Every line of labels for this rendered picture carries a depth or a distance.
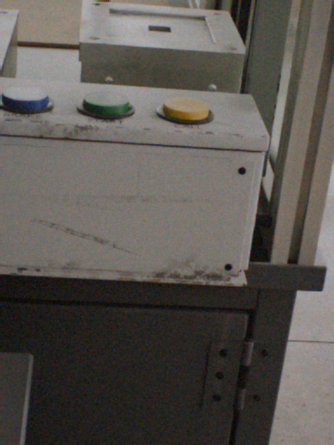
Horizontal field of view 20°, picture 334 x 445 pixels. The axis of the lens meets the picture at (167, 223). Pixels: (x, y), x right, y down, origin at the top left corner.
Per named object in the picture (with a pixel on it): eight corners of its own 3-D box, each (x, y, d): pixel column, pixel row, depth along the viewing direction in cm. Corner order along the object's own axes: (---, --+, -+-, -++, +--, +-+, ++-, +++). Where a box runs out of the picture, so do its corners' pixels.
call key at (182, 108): (204, 118, 86) (206, 97, 85) (209, 135, 82) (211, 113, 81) (160, 116, 85) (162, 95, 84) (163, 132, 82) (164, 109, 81)
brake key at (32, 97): (49, 108, 84) (50, 87, 83) (46, 124, 81) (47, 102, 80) (3, 105, 84) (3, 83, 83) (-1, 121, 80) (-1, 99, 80)
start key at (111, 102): (127, 113, 85) (129, 92, 84) (128, 129, 81) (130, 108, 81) (83, 110, 85) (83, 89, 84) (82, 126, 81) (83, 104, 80)
